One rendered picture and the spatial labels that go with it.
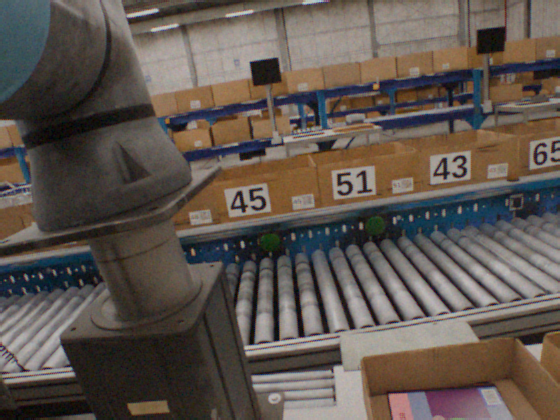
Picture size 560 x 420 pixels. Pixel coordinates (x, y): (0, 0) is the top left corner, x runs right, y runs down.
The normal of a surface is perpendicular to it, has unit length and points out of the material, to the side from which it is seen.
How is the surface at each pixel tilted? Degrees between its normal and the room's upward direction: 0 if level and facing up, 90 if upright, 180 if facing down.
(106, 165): 68
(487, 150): 90
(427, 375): 89
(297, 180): 90
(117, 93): 87
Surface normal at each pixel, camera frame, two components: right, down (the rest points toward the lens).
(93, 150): 0.27, -0.11
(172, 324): -0.15, -0.94
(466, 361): -0.05, 0.31
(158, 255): 0.73, 0.04
